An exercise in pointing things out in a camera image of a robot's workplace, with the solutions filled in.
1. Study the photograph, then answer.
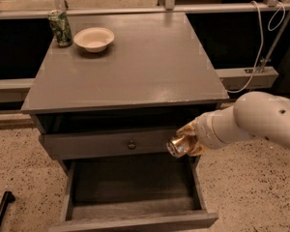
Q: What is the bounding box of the white paper bowl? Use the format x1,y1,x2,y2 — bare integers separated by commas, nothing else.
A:
73,27,115,53

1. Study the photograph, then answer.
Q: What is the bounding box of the orange soda can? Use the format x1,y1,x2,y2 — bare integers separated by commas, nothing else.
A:
166,135,197,158

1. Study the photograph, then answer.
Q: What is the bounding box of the green soda can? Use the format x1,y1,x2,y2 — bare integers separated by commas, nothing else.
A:
48,11,73,47

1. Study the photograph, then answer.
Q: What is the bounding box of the black bar on floor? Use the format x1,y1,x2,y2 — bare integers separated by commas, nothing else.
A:
0,191,15,226

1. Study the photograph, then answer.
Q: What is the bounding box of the white cable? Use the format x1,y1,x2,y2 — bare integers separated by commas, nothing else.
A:
224,0,286,94

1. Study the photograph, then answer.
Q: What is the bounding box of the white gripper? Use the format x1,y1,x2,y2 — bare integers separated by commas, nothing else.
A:
176,108,246,157

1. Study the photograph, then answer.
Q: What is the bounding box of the grey wooden cabinet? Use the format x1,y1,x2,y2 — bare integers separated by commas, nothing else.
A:
19,12,230,176

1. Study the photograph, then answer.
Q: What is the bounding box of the grey upper drawer with knob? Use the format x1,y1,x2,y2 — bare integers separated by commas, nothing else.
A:
38,123,216,161

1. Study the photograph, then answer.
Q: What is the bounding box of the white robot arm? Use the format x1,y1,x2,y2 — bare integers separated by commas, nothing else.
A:
176,92,290,150

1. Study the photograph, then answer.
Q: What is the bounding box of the grey open middle drawer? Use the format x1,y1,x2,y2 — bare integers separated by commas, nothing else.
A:
47,153,218,232

